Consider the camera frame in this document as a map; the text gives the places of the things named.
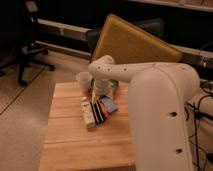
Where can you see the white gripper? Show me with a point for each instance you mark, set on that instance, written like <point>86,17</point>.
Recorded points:
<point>101,87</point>

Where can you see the black striped eraser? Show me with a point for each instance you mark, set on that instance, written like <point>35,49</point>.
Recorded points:
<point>99,118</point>

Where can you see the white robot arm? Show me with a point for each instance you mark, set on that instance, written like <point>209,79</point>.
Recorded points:
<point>157,92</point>

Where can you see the green bowl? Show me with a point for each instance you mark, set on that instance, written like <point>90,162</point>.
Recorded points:
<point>114,84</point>

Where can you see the blue sponge block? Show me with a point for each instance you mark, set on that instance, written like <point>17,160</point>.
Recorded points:
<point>109,104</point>

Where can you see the orange marker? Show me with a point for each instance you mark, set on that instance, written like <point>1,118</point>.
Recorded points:
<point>104,111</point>

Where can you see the white small bottle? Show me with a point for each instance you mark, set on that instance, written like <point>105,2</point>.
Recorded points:
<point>87,113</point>

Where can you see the yellow board panel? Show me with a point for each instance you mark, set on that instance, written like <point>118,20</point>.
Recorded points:
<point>127,43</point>

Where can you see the black office chair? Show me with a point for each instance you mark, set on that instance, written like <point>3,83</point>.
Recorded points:
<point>17,37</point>

